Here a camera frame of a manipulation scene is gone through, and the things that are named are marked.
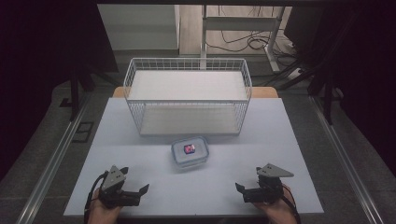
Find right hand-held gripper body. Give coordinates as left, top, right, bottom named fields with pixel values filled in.
left=243, top=162, right=295, bottom=205

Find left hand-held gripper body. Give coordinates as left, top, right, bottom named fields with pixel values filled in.
left=98, top=164, right=141, bottom=209

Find clear plastic lidded container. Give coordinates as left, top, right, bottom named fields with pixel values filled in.
left=170, top=136, right=210, bottom=170

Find white wire basket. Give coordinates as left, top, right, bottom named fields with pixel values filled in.
left=122, top=57, right=253, bottom=137

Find person's right hand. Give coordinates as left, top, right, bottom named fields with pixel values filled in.
left=252, top=184, right=297, bottom=224

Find person's left hand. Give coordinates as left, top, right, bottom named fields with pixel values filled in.
left=87, top=188, right=123, bottom=224

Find wooden table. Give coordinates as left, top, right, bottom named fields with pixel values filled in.
left=111, top=86, right=279, bottom=99

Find black stand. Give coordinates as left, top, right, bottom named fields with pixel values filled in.
left=68, top=61, right=120, bottom=122
left=257, top=8, right=362, bottom=126

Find red and black cable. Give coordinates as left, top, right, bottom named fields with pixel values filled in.
left=281, top=184, right=303, bottom=224

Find black floor bracket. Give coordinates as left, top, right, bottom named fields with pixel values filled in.
left=72, top=120, right=95, bottom=144

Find metal floor rail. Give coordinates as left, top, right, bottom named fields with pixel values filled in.
left=308, top=94, right=385, bottom=224
left=16, top=91, right=92, bottom=224

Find black floor cables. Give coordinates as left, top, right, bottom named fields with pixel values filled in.
left=205, top=5, right=300, bottom=61

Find white metal desk frame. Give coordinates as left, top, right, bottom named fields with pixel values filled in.
left=200, top=5, right=286, bottom=73

